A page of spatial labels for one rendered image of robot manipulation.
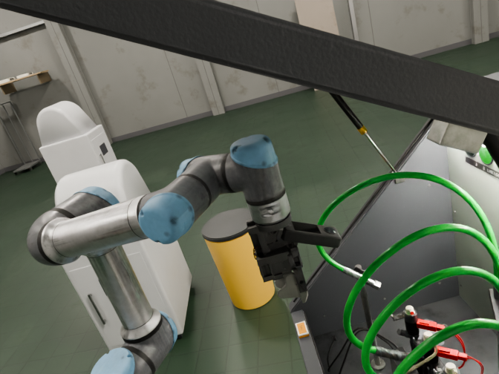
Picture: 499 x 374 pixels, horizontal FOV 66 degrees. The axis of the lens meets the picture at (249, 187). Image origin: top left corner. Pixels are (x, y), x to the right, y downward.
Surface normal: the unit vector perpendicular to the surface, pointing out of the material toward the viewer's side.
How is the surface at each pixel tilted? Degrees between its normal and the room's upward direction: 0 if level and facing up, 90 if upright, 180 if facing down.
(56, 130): 90
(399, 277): 90
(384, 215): 90
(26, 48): 90
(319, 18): 81
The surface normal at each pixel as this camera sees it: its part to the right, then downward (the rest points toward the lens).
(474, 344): -0.27, -0.89
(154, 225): -0.36, 0.46
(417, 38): -0.04, 0.40
